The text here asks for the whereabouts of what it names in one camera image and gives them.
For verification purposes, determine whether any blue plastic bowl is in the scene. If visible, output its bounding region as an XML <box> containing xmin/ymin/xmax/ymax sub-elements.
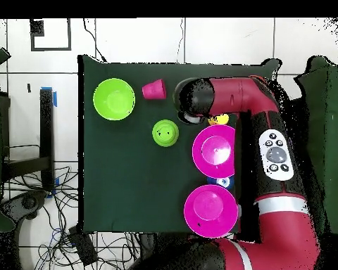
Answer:
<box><xmin>206</xmin><ymin>176</ymin><xmax>235</xmax><ymax>187</ymax></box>

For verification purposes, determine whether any pink red plastic cup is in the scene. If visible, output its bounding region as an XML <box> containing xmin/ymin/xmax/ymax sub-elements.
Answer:
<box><xmin>141</xmin><ymin>78</ymin><xmax>168</xmax><ymax>101</ymax></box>

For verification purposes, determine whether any black metal stand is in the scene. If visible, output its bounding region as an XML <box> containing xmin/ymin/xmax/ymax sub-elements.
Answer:
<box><xmin>2</xmin><ymin>89</ymin><xmax>56</xmax><ymax>192</ymax></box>

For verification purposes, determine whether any blue tape strip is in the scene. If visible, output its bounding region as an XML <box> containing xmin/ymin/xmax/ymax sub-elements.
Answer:
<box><xmin>41</xmin><ymin>86</ymin><xmax>58</xmax><ymax>108</ymax></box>

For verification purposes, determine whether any tangle of black cables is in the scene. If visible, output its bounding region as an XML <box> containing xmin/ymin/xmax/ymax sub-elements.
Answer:
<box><xmin>2</xmin><ymin>165</ymin><xmax>142</xmax><ymax>270</ymax></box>

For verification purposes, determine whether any large lime green bowl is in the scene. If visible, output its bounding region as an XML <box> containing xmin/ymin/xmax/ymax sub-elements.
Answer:
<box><xmin>92</xmin><ymin>77</ymin><xmax>137</xmax><ymax>122</ymax></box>

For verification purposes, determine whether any yellow plastic cup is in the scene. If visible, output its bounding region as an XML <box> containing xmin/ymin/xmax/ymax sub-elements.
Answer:
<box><xmin>208</xmin><ymin>113</ymin><xmax>230</xmax><ymax>127</ymax></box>

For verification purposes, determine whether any black cable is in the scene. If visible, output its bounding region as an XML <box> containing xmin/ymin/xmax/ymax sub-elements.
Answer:
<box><xmin>82</xmin><ymin>18</ymin><xmax>107</xmax><ymax>62</ymax></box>

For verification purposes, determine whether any dark green tablecloth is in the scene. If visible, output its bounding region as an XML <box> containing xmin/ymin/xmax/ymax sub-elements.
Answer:
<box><xmin>77</xmin><ymin>54</ymin><xmax>280</xmax><ymax>236</ymax></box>

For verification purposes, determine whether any black floor box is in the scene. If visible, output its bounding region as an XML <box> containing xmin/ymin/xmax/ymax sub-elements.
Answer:
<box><xmin>68</xmin><ymin>226</ymin><xmax>99</xmax><ymax>266</ymax></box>

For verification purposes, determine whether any black square floor frame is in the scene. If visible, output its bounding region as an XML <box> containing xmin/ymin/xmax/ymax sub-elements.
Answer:
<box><xmin>30</xmin><ymin>18</ymin><xmax>72</xmax><ymax>52</ymax></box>

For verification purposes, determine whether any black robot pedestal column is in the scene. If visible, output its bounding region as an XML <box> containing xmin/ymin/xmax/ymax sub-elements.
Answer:
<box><xmin>139</xmin><ymin>233</ymin><xmax>192</xmax><ymax>259</ymax></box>

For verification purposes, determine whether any small lime green bowl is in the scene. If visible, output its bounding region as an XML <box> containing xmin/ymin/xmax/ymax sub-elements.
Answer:
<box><xmin>151</xmin><ymin>119</ymin><xmax>180</xmax><ymax>148</ymax></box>

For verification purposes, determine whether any magenta plastic bowl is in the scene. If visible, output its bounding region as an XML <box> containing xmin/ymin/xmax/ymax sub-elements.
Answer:
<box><xmin>192</xmin><ymin>124</ymin><xmax>237</xmax><ymax>179</ymax></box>
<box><xmin>183</xmin><ymin>184</ymin><xmax>239</xmax><ymax>239</ymax></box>

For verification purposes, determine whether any thin grey cable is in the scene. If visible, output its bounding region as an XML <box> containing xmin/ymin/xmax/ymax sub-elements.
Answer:
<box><xmin>176</xmin><ymin>18</ymin><xmax>186</xmax><ymax>64</ymax></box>

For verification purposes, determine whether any grey pedestal foot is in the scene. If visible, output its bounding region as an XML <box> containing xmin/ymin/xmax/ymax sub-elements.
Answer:
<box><xmin>0</xmin><ymin>190</ymin><xmax>49</xmax><ymax>223</ymax></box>

